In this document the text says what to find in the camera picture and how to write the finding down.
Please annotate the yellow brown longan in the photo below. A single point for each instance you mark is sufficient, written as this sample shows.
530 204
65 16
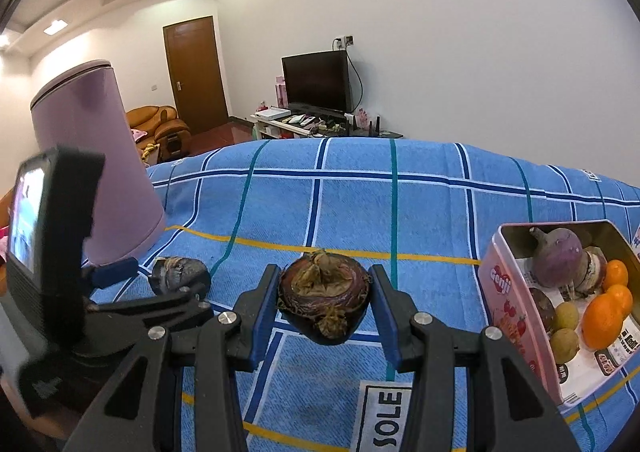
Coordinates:
566 316

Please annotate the pink floral cushion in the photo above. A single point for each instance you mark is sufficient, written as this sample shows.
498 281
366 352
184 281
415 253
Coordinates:
138 134

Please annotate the purple round turnip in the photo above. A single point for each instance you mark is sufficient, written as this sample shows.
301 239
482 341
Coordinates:
559 259

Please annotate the wooden coffee table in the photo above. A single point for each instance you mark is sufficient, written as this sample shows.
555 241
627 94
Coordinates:
150 155

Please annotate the white floral mug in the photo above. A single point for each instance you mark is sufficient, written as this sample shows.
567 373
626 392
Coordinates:
637 236

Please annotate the orange leather sofa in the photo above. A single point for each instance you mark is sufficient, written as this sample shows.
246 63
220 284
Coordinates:
164 127

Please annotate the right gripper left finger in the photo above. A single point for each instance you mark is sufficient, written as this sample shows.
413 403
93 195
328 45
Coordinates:
139 407

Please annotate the orange tangerine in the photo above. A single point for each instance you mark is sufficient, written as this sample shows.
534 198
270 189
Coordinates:
602 322
616 274
623 297

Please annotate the brown dried mangosteen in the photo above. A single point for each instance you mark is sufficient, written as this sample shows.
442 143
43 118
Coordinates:
324 296

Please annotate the pink box beside television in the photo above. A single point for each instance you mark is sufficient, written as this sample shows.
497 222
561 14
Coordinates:
282 98

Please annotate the paper leaflet in tin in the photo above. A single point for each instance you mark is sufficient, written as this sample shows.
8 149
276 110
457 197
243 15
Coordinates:
576 379

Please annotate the white tv stand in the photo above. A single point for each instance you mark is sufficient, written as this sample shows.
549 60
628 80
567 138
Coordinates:
278 123

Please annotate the wall power socket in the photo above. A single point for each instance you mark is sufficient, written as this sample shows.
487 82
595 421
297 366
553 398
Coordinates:
342 43

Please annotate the black wifi router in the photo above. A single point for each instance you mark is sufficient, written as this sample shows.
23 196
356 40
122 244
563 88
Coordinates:
373 129

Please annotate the black television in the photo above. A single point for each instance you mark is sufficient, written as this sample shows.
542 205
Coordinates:
318 80

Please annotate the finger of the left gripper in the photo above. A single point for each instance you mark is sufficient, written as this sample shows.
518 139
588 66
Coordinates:
101 277
122 324

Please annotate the pink metal tin box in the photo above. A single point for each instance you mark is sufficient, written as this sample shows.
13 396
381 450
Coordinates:
567 297

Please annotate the dark mangosteen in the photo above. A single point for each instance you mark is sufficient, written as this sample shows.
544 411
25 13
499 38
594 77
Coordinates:
545 309

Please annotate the brown wooden door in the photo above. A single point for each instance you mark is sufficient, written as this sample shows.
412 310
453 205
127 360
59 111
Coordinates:
195 74

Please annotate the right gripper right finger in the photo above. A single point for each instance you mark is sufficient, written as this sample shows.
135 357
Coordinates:
507 409

